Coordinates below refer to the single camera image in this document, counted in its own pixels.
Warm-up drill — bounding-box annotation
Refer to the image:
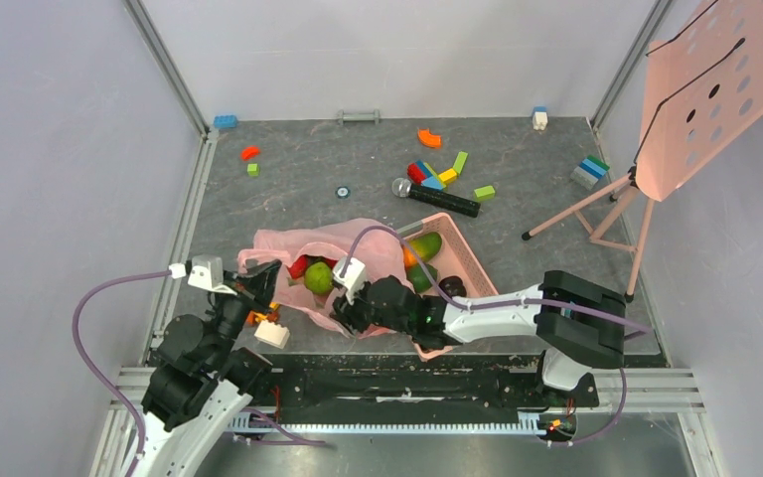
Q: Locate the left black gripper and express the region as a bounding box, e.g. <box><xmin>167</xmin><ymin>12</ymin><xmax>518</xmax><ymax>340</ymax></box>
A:
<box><xmin>207</xmin><ymin>258</ymin><xmax>283</xmax><ymax>368</ymax></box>

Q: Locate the light green fake round fruit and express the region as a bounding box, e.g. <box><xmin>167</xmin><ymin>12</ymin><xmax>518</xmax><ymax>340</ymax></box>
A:
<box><xmin>303</xmin><ymin>261</ymin><xmax>334</xmax><ymax>295</ymax></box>

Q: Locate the pink plastic bag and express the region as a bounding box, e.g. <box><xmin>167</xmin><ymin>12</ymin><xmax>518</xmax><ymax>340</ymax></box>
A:
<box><xmin>236</xmin><ymin>218</ymin><xmax>415</xmax><ymax>340</ymax></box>

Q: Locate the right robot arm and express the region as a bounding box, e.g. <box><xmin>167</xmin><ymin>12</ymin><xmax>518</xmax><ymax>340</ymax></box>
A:
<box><xmin>332</xmin><ymin>270</ymin><xmax>626</xmax><ymax>405</ymax></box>

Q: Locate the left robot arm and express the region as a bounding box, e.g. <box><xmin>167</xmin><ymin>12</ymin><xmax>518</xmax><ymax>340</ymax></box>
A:
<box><xmin>122</xmin><ymin>255</ymin><xmax>282</xmax><ymax>476</ymax></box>

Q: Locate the red fake fruit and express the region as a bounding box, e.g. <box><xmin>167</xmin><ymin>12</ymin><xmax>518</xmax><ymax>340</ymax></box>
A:
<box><xmin>288</xmin><ymin>254</ymin><xmax>337</xmax><ymax>280</ymax></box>

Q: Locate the green fake avocado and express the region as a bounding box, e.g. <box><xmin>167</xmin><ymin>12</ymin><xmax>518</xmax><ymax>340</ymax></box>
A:
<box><xmin>406</xmin><ymin>263</ymin><xmax>438</xmax><ymax>294</ymax></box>

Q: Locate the orange green fake mango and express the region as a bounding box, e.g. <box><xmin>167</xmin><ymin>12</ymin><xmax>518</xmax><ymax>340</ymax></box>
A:
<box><xmin>402</xmin><ymin>232</ymin><xmax>443</xmax><ymax>268</ymax></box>

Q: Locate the dark fake plum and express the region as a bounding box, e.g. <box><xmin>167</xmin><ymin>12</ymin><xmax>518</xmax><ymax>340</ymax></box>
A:
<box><xmin>438</xmin><ymin>275</ymin><xmax>468</xmax><ymax>297</ymax></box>

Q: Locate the yellow orange toy brick vehicle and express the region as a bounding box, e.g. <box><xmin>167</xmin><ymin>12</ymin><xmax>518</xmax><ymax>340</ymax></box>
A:
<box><xmin>245</xmin><ymin>302</ymin><xmax>280</xmax><ymax>326</ymax></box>

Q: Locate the white toy brick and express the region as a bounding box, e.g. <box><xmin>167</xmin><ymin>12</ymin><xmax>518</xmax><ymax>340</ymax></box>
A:
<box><xmin>254</xmin><ymin>321</ymin><xmax>290</xmax><ymax>350</ymax></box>

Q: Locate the small green cube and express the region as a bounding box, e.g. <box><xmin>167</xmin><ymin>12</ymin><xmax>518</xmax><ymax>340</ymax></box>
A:
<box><xmin>246</xmin><ymin>163</ymin><xmax>260</xmax><ymax>177</ymax></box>

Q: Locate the pink plastic basket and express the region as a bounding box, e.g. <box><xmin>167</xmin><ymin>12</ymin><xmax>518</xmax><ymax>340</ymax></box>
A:
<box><xmin>399</xmin><ymin>212</ymin><xmax>513</xmax><ymax>362</ymax></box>

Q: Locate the red curved block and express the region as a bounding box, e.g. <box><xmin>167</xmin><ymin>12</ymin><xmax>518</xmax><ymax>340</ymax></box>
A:
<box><xmin>239</xmin><ymin>146</ymin><xmax>260</xmax><ymax>162</ymax></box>

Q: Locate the black microphone silver head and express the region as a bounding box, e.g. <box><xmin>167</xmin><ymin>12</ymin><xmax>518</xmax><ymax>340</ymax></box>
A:
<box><xmin>391</xmin><ymin>178</ymin><xmax>481</xmax><ymax>218</ymax></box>

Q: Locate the red blue green brick cluster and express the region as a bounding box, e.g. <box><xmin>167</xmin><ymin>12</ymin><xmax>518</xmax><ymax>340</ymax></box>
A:
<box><xmin>406</xmin><ymin>161</ymin><xmax>446</xmax><ymax>191</ymax></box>

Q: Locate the blue brick at corner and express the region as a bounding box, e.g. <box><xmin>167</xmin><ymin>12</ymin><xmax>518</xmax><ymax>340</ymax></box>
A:
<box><xmin>213</xmin><ymin>114</ymin><xmax>238</xmax><ymax>130</ymax></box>

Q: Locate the yellow block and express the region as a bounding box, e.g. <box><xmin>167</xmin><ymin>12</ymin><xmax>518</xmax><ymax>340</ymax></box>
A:
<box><xmin>438</xmin><ymin>169</ymin><xmax>459</xmax><ymax>188</ymax></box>

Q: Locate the green block near microphone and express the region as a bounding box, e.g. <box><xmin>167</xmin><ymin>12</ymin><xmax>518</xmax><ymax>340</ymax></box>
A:
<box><xmin>473</xmin><ymin>186</ymin><xmax>496</xmax><ymax>203</ymax></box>

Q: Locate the orange curved block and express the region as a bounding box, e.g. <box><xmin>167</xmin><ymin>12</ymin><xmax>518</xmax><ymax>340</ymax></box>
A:
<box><xmin>417</xmin><ymin>129</ymin><xmax>442</xmax><ymax>149</ymax></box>

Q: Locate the tall green block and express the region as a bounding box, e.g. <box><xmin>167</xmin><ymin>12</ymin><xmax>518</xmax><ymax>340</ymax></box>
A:
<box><xmin>452</xmin><ymin>151</ymin><xmax>468</xmax><ymax>175</ymax></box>

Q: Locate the blue white brick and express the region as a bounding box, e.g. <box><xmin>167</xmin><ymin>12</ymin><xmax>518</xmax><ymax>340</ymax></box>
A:
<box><xmin>532</xmin><ymin>106</ymin><xmax>548</xmax><ymax>131</ymax></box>

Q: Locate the grey blue green brick stack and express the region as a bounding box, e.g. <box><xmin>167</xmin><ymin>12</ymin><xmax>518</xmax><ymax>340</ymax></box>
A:
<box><xmin>570</xmin><ymin>155</ymin><xmax>610</xmax><ymax>190</ymax></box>

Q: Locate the pink perforated music stand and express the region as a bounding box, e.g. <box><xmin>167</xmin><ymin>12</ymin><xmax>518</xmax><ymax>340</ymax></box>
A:
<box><xmin>522</xmin><ymin>0</ymin><xmax>763</xmax><ymax>300</ymax></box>

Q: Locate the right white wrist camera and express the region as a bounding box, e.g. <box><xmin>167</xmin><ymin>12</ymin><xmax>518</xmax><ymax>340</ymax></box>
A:
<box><xmin>333</xmin><ymin>257</ymin><xmax>367</xmax><ymax>304</ymax></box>

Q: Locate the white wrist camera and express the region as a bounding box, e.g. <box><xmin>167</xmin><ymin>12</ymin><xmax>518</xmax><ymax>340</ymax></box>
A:
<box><xmin>333</xmin><ymin>257</ymin><xmax>367</xmax><ymax>304</ymax></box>
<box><xmin>168</xmin><ymin>254</ymin><xmax>237</xmax><ymax>295</ymax></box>

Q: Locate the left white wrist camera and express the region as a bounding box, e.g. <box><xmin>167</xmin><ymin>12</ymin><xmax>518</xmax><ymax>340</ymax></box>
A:
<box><xmin>168</xmin><ymin>254</ymin><xmax>237</xmax><ymax>295</ymax></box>

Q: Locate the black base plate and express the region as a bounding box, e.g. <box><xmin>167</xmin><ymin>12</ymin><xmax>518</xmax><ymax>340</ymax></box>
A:
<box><xmin>251</xmin><ymin>354</ymin><xmax>600</xmax><ymax>426</ymax></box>

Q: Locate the grey metal handle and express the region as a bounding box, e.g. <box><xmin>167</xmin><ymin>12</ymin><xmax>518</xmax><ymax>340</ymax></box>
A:
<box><xmin>336</xmin><ymin>109</ymin><xmax>381</xmax><ymax>125</ymax></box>

